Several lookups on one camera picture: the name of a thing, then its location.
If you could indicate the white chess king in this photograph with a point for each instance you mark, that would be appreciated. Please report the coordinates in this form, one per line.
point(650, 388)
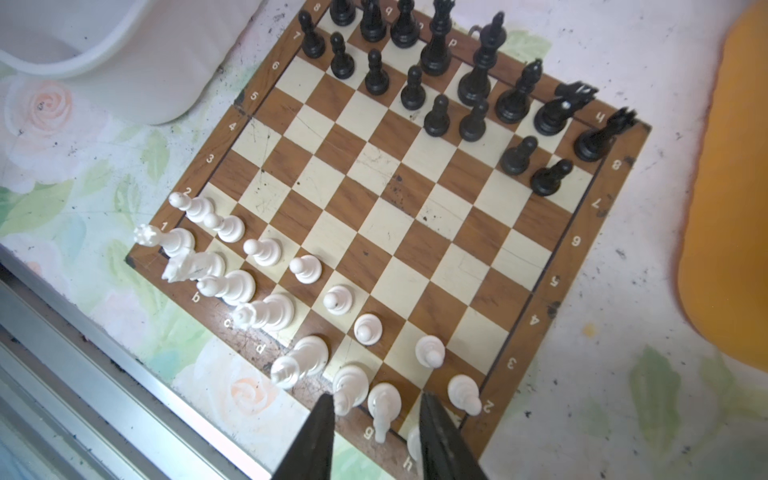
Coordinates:
point(308, 358)

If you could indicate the black chess queen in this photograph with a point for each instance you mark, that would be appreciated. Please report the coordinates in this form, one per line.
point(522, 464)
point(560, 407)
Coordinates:
point(435, 56)

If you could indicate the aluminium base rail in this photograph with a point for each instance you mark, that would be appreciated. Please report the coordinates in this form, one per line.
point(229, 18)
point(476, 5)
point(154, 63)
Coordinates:
point(99, 410)

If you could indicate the white chess rook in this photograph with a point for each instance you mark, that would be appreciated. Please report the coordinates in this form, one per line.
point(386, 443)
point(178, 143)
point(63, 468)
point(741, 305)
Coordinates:
point(175, 242)
point(414, 444)

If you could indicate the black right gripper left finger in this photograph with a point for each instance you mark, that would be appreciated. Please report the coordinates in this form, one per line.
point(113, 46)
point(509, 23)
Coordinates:
point(311, 453)

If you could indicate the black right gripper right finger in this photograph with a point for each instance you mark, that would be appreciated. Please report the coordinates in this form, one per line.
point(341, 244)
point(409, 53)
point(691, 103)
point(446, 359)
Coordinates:
point(444, 453)

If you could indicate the white plastic tray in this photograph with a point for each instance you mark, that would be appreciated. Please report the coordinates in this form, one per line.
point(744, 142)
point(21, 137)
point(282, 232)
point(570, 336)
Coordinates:
point(146, 61)

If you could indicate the black chess king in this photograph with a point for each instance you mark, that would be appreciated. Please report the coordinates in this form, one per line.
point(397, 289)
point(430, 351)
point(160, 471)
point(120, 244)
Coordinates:
point(475, 85)

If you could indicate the white chess queen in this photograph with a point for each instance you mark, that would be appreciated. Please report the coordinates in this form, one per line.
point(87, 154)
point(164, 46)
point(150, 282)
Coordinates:
point(274, 313)

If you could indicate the black chess knight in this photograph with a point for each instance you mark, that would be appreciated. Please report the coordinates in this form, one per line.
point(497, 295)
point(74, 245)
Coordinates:
point(372, 26)
point(552, 117)

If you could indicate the black chess rook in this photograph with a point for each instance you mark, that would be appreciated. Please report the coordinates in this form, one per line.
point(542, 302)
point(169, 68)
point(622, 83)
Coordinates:
point(595, 144)

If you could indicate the yellow plastic tray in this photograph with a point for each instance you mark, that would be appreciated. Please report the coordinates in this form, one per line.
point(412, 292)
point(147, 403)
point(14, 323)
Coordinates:
point(722, 270)

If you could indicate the white chess knight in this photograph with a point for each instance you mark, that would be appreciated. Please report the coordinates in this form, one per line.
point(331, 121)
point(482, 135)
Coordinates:
point(193, 266)
point(384, 404)

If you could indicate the white chess bishop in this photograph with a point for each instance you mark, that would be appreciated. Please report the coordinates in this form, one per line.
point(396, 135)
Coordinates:
point(350, 389)
point(233, 288)

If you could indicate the black chess bishop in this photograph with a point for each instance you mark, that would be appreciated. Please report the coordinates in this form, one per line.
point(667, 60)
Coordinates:
point(513, 105)
point(404, 31)

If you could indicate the wooden chess board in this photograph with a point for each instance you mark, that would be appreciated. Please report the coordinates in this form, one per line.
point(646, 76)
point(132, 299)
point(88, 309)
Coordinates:
point(431, 262)

